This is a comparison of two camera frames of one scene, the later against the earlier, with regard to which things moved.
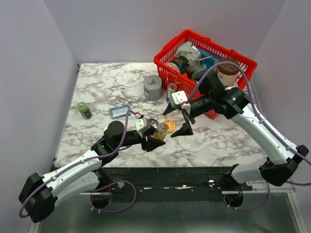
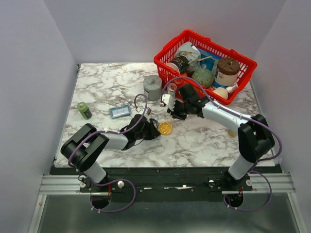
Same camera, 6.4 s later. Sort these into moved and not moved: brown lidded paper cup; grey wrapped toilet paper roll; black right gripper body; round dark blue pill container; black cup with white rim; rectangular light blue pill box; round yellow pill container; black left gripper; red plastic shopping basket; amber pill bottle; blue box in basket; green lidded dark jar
Moved: round yellow pill container; black right gripper body; amber pill bottle; black left gripper
Not moved: green lidded dark jar; red plastic shopping basket; grey wrapped toilet paper roll; black cup with white rim; rectangular light blue pill box; blue box in basket; brown lidded paper cup; round dark blue pill container
